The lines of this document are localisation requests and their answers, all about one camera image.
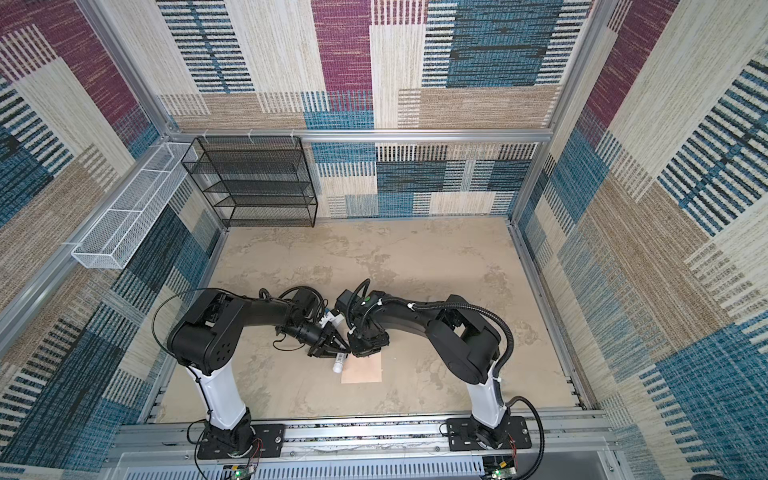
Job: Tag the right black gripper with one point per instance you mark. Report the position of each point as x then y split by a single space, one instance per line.
359 352

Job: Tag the black wire mesh shelf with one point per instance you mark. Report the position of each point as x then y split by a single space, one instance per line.
254 181

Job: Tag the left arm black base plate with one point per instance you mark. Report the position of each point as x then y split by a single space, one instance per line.
244 442

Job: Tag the aluminium mounting rail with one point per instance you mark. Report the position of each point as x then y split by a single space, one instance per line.
563 444

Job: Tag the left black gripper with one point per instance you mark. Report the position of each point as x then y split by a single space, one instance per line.
330 336

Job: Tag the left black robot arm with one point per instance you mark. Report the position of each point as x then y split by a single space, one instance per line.
204 342

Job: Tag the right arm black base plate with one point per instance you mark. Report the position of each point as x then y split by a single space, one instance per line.
467 434

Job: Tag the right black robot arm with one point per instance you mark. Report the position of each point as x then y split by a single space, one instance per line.
473 342

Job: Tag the pale pink envelope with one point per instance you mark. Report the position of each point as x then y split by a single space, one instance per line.
359 370

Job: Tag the white wire mesh basket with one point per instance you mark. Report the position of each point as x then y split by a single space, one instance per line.
116 236

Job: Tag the white glue stick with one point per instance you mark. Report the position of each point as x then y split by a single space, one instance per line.
339 363

